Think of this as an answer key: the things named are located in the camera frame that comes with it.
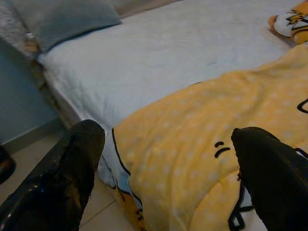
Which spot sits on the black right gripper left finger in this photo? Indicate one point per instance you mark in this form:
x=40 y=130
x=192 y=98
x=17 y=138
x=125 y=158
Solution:
x=60 y=180

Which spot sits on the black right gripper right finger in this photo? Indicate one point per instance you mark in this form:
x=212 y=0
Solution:
x=272 y=180

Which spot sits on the yellow cartoon egg blanket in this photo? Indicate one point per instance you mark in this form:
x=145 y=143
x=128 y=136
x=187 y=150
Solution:
x=183 y=134

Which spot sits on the grey rectangular pillow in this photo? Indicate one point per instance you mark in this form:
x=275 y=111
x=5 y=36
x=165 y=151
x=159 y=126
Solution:
x=62 y=21

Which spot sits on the printed grey headboard cushion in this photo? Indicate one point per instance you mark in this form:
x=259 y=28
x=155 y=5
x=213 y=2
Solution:
x=12 y=29

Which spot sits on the white quilted mattress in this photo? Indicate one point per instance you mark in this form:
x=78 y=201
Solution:
x=156 y=53

